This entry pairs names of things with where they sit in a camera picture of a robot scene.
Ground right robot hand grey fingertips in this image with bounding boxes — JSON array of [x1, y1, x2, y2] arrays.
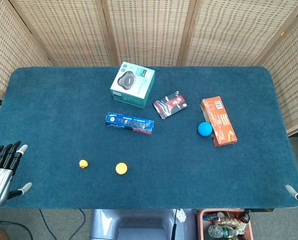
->
[[285, 149, 298, 204]]

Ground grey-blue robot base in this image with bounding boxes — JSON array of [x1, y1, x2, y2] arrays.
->
[[88, 208, 198, 240]]

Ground dark glass bottle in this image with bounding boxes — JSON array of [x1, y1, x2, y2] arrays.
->
[[237, 211, 251, 235]]

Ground brown plastic bottle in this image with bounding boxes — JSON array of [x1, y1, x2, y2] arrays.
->
[[213, 216, 240, 227]]

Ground clear bottle green label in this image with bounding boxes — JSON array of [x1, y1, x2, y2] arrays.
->
[[208, 224, 238, 239]]

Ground dark blue carpet mat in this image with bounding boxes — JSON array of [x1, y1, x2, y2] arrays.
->
[[0, 65, 298, 210]]

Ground pink plastic bin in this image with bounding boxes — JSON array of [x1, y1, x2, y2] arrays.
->
[[196, 208, 255, 240]]

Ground orange rectangular box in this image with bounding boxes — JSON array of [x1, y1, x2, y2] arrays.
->
[[199, 95, 238, 148]]

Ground blue ball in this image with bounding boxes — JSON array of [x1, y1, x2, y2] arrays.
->
[[197, 121, 213, 138]]

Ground white power strip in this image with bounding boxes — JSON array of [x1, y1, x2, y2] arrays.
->
[[176, 208, 188, 224]]

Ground woven rattan screen panel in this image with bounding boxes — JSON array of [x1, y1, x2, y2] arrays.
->
[[0, 0, 54, 99], [8, 0, 119, 67], [180, 0, 298, 67], [250, 0, 298, 137], [100, 0, 198, 67]]

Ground yellow ball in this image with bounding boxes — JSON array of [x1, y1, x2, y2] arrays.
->
[[115, 162, 128, 175]]

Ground long blue printed box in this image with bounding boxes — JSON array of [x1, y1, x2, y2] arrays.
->
[[105, 111, 155, 135]]

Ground black red snack packet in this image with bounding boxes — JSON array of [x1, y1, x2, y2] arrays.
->
[[152, 91, 189, 120]]

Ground white green speaker box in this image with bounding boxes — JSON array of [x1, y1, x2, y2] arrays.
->
[[109, 61, 156, 109]]

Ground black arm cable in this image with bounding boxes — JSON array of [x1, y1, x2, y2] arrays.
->
[[0, 219, 34, 240]]

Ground blue floor cable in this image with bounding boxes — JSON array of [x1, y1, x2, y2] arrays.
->
[[38, 208, 58, 240]]

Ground black floor cable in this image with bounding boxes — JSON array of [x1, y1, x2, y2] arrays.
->
[[74, 208, 87, 227]]

